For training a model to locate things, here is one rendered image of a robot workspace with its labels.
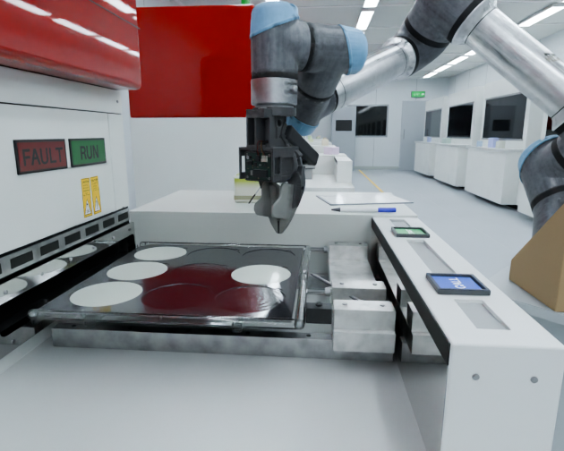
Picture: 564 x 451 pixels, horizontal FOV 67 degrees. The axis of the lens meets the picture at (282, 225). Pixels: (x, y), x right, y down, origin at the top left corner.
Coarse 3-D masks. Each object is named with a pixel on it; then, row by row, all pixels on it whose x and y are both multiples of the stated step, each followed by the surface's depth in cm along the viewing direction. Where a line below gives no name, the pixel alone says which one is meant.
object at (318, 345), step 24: (72, 336) 63; (96, 336) 62; (120, 336) 62; (144, 336) 62; (168, 336) 61; (192, 336) 61; (216, 336) 61; (240, 336) 60; (264, 336) 60; (288, 336) 60; (312, 336) 60; (360, 360) 60; (384, 360) 59
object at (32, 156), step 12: (24, 144) 60; (36, 144) 62; (48, 144) 65; (60, 144) 68; (24, 156) 60; (36, 156) 62; (48, 156) 65; (60, 156) 68; (24, 168) 60; (36, 168) 62
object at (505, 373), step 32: (384, 224) 82; (416, 224) 82; (416, 256) 61; (448, 256) 61; (416, 288) 49; (448, 320) 40; (480, 320) 41; (512, 320) 40; (480, 352) 36; (512, 352) 35; (544, 352) 35; (448, 384) 37; (480, 384) 36; (512, 384) 36; (544, 384) 36; (448, 416) 37; (480, 416) 37; (512, 416) 37; (544, 416) 36; (448, 448) 38; (480, 448) 38; (512, 448) 37; (544, 448) 37
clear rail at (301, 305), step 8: (304, 248) 87; (304, 256) 81; (304, 264) 76; (304, 280) 68; (304, 288) 64; (304, 296) 61; (296, 304) 59; (304, 304) 59; (296, 312) 56; (304, 312) 56; (304, 320) 54
